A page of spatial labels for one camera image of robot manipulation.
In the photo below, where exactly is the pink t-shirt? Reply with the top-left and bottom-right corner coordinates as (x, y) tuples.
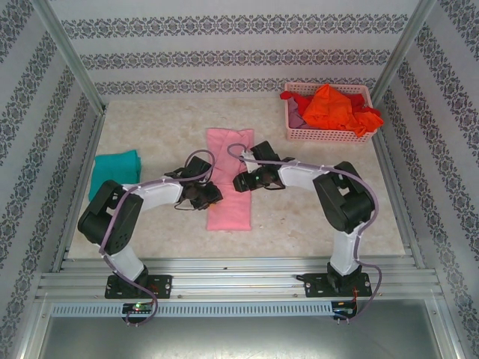
(204, 128), (255, 232)

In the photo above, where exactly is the orange t-shirt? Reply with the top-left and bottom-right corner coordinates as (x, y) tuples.
(302, 84), (385, 138)

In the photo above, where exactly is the purple t-shirt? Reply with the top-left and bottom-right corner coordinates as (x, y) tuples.
(290, 106), (311, 130)

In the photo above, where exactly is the pink plastic basket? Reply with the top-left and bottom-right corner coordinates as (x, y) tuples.
(283, 82), (374, 144)

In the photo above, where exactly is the teal folded t-shirt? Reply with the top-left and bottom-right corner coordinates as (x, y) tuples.
(88, 149), (143, 201)

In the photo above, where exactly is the grey sheet metal panel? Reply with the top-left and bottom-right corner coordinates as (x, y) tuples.
(37, 316), (460, 359)

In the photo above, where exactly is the aluminium mounting rail frame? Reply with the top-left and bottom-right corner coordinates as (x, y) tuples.
(35, 256), (441, 300)

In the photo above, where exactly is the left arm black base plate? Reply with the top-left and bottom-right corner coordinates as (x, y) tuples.
(104, 274), (173, 300)

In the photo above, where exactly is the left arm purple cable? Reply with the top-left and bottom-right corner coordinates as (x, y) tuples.
(97, 148), (217, 328)

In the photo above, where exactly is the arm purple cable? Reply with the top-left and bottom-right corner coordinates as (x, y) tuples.
(227, 143), (382, 323)
(97, 148), (217, 328)

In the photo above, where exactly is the slotted grey cable duct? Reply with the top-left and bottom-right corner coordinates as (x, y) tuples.
(50, 301), (334, 317)

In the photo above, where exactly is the aluminium side rail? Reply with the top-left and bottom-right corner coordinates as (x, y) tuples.
(373, 99), (426, 269)
(51, 111), (109, 273)

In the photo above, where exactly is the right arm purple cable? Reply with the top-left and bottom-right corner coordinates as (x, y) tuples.
(227, 143), (382, 323)

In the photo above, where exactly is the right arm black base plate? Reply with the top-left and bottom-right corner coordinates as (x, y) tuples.
(305, 271), (373, 299)

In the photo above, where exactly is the aluminium corner post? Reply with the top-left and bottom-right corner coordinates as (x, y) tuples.
(376, 0), (437, 102)
(35, 0), (108, 115)

